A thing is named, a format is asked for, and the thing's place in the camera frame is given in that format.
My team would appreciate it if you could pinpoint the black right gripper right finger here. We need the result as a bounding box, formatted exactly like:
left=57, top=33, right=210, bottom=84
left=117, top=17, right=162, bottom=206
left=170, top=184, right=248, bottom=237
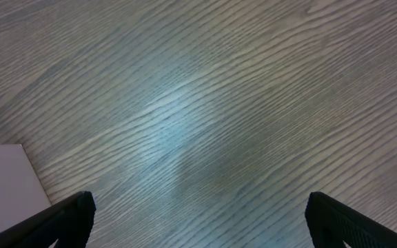
left=305, top=192, right=397, bottom=248

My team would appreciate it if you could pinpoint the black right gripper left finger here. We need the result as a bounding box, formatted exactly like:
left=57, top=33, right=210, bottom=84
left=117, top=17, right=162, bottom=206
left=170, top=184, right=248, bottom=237
left=0, top=191, right=96, bottom=248

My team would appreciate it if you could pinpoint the white cardboard box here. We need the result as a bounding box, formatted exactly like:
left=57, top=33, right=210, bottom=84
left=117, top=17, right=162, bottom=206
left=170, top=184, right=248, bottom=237
left=0, top=144, right=51, bottom=233

